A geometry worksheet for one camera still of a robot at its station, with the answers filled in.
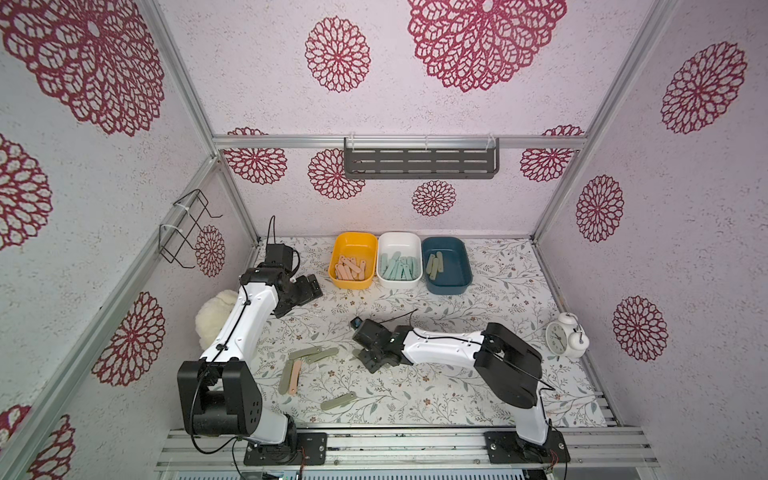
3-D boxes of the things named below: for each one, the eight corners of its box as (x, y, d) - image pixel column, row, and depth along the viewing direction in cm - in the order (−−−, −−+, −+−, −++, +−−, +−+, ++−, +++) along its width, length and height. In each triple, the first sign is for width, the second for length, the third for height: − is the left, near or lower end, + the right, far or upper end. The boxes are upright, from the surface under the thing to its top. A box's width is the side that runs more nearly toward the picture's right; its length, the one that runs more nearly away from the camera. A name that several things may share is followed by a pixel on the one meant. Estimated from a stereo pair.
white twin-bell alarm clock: (553, 363, 89) (573, 346, 80) (541, 332, 96) (559, 312, 86) (569, 363, 89) (592, 346, 80) (556, 332, 96) (576, 312, 86)
